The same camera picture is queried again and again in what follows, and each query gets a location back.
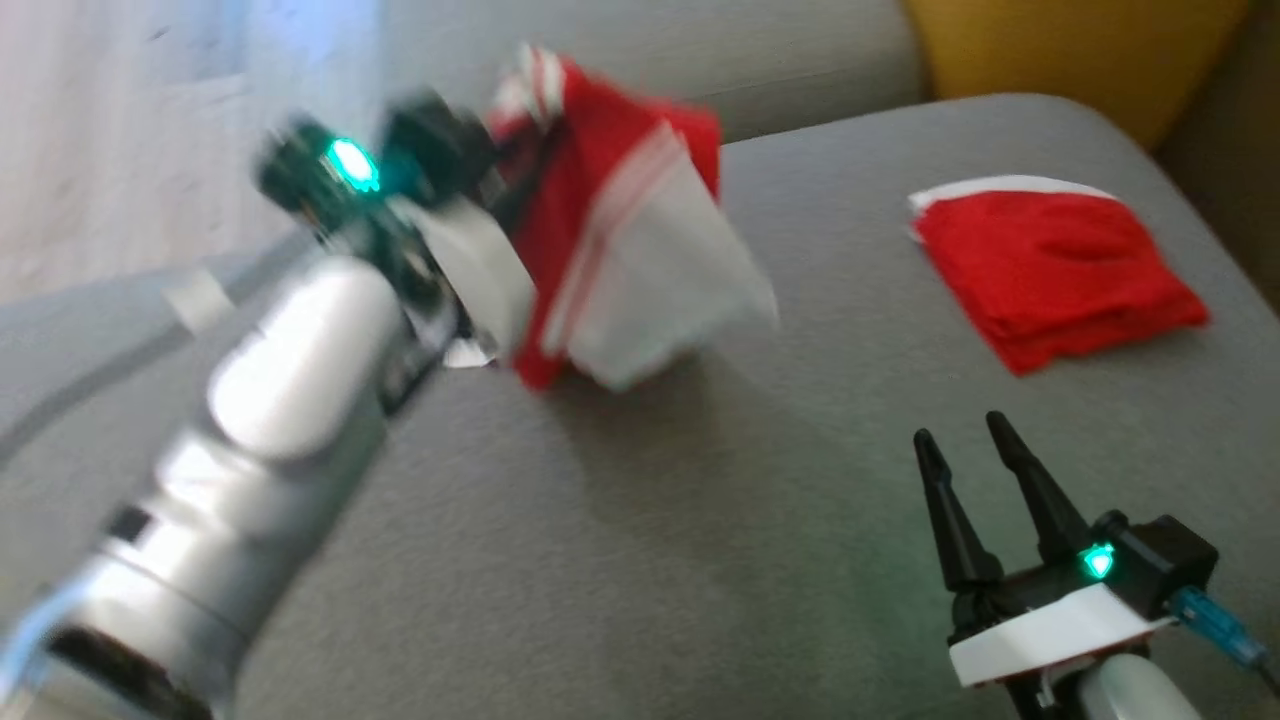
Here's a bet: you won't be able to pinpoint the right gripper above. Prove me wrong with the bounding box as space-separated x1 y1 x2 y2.
912 410 1176 720

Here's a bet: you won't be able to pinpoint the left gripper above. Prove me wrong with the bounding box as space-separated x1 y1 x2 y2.
255 120 538 401

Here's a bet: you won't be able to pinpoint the red shirt white sleeves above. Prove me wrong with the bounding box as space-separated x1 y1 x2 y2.
490 45 781 393

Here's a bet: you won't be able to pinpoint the red shorts white trim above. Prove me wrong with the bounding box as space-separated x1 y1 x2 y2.
907 175 1211 377

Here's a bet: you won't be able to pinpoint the grey fabric sofa cushion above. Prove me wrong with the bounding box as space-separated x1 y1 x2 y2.
0 93 1280 720
380 0 921 141

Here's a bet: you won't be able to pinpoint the grey-brown sofa backrest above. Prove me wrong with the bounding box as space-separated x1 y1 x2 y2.
1155 0 1280 313

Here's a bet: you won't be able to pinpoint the yellow sofa back cushion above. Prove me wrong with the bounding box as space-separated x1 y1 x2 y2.
905 0 1256 151

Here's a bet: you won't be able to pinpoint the left arm cable white label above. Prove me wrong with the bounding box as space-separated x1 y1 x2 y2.
0 225 311 451

